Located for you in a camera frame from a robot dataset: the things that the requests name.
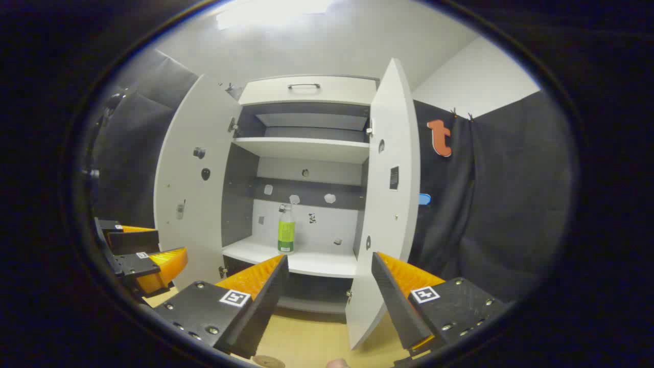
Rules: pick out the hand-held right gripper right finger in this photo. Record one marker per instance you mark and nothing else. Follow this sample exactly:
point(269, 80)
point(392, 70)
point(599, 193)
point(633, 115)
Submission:
point(393, 306)

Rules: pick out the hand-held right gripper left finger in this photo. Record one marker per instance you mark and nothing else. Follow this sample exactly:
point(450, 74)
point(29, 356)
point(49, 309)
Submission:
point(265, 301)

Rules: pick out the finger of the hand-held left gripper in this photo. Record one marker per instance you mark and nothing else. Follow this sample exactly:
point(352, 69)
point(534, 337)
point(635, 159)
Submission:
point(135, 265)
point(135, 241)

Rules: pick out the white cabinet door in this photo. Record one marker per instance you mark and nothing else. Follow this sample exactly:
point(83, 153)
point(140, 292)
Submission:
point(393, 230)
point(194, 235)

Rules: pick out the clear bottle with green label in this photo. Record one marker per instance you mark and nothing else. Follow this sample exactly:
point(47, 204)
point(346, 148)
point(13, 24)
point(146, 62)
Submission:
point(286, 232)

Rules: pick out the white cabinet shelf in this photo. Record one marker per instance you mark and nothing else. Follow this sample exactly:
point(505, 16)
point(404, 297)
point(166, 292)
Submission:
point(306, 149)
point(322, 261)

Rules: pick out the white and grey cabinet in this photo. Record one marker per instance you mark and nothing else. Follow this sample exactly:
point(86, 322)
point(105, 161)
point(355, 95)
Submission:
point(237, 204)

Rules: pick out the white cabinet drawer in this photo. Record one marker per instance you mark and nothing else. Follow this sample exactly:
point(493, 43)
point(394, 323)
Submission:
point(347, 92)

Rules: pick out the black backdrop cloth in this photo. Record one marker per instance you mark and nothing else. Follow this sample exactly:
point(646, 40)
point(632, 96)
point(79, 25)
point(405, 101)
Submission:
point(133, 153)
point(511, 204)

